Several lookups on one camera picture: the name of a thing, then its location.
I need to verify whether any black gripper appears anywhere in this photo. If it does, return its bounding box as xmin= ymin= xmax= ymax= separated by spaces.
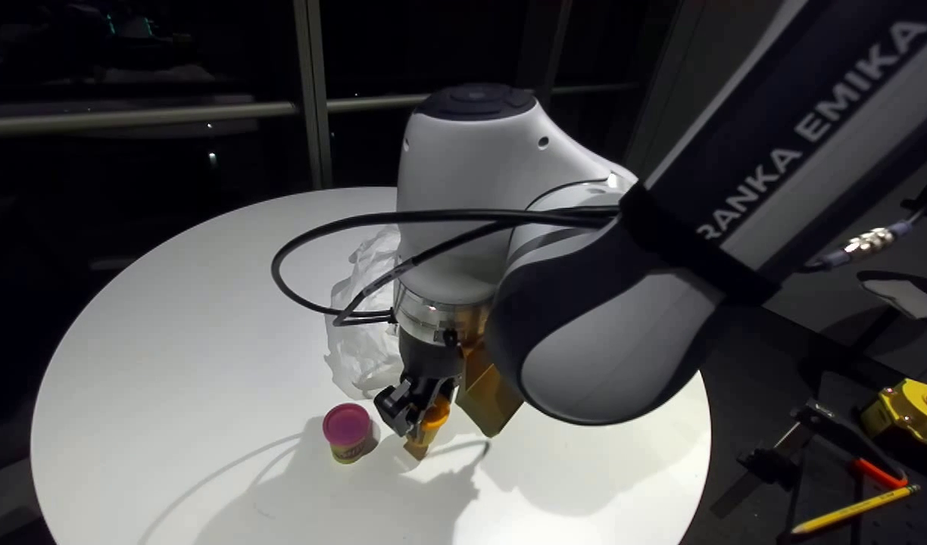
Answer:
xmin=374 ymin=300 xmax=488 ymax=438

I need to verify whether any magenta lid dough tub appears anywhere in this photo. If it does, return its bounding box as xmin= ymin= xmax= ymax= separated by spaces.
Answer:
xmin=319 ymin=399 xmax=384 ymax=467

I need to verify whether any orange lid dough tub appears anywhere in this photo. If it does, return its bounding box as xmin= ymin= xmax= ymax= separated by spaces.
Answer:
xmin=399 ymin=386 xmax=458 ymax=463

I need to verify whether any yellow pencil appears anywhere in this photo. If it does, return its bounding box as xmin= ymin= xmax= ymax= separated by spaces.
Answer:
xmin=788 ymin=482 xmax=920 ymax=539

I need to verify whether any white plastic bag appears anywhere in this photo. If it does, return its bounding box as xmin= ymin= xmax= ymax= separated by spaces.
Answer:
xmin=324 ymin=225 xmax=410 ymax=402

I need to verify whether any vertical window post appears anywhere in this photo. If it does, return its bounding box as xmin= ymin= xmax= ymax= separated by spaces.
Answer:
xmin=289 ymin=0 xmax=337 ymax=191

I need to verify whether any yellow emergency stop box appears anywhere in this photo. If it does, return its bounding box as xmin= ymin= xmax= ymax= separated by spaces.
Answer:
xmin=859 ymin=373 xmax=927 ymax=453

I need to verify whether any orange handled black tool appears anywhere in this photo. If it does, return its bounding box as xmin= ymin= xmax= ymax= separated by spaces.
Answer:
xmin=795 ymin=399 xmax=912 ymax=498

